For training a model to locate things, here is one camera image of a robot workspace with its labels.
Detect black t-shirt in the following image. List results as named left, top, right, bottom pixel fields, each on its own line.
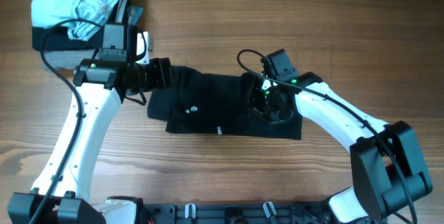
left=147, top=66, right=302, bottom=140

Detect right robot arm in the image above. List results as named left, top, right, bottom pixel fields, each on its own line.
left=247, top=49, right=433, bottom=223

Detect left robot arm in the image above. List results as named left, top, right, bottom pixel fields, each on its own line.
left=8, top=23, right=173, bottom=223

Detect grey folded garment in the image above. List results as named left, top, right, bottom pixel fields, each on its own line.
left=45, top=6, right=144, bottom=70

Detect black folded garment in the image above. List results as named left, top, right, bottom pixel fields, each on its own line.
left=32, top=0, right=131, bottom=51

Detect light blue folded garment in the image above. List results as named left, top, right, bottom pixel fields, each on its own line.
left=31, top=0, right=119, bottom=41

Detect right black cable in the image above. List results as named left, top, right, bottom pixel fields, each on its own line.
left=237, top=49, right=419, bottom=224

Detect right white rail clip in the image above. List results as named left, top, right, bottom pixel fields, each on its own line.
left=263, top=201, right=277, bottom=223

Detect white rail clip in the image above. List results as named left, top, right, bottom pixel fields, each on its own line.
left=185, top=203, right=196, bottom=220
left=263, top=201, right=277, bottom=223

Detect left white rail clip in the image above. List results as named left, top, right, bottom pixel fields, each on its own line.
left=185, top=203, right=196, bottom=220

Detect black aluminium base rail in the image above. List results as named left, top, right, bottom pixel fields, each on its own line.
left=145, top=202, right=334, bottom=224

